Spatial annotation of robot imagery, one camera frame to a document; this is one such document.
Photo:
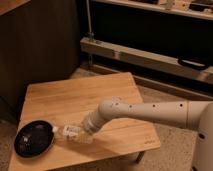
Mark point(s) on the black ceramic bowl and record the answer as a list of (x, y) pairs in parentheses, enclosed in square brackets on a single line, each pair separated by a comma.
[(33, 139)]

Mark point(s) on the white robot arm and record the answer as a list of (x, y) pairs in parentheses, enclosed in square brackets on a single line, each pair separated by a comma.
[(192, 115)]

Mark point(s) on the wooden shelf with items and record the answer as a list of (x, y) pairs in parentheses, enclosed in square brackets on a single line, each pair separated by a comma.
[(169, 7)]

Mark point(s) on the clear plastic bottle white label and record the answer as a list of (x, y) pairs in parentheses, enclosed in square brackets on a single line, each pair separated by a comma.
[(74, 133)]

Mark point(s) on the grey metal beam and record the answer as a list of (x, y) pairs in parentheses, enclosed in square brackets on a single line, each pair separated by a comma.
[(145, 59)]

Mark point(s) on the light wooden table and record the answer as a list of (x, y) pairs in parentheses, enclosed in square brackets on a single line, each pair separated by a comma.
[(65, 102)]

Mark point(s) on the black handle on beam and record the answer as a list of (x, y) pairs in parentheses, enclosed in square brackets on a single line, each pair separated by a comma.
[(192, 66)]

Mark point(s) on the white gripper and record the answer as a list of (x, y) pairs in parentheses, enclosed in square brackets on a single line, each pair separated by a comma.
[(88, 129)]

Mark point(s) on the thin metal pole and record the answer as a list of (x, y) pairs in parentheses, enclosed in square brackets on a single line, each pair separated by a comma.
[(90, 32)]

